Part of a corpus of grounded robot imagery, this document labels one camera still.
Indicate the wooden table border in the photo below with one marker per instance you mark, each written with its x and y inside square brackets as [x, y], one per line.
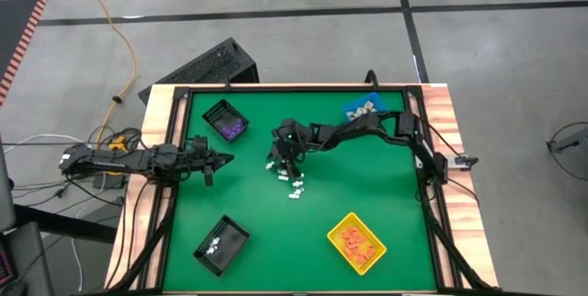
[455, 213]

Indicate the blue plastic mesh basket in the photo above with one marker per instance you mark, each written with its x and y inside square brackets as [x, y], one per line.
[367, 98]

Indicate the yellow plastic mesh basket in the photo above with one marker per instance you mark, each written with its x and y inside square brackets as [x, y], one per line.
[337, 236]

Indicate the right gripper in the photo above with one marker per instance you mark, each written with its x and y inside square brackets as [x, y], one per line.
[289, 142]

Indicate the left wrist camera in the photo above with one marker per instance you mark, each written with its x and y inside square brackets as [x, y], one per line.
[199, 142]

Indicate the black computer tower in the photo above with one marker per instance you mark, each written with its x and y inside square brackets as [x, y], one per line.
[216, 64]

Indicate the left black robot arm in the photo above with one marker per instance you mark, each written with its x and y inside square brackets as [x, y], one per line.
[115, 162]

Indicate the hazard-striped black floor mat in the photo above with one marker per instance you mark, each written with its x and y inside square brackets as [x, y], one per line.
[14, 25]

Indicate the small grey hub box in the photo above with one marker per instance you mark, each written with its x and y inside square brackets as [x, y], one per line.
[464, 161]

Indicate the black plastic mesh basket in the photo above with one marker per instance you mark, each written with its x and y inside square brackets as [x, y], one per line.
[229, 245]
[213, 114]

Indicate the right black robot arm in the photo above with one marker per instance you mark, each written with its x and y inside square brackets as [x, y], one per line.
[358, 128]

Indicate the black clamp mount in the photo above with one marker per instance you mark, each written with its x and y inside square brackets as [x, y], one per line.
[371, 79]

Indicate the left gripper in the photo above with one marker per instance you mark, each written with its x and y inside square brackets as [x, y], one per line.
[197, 160]

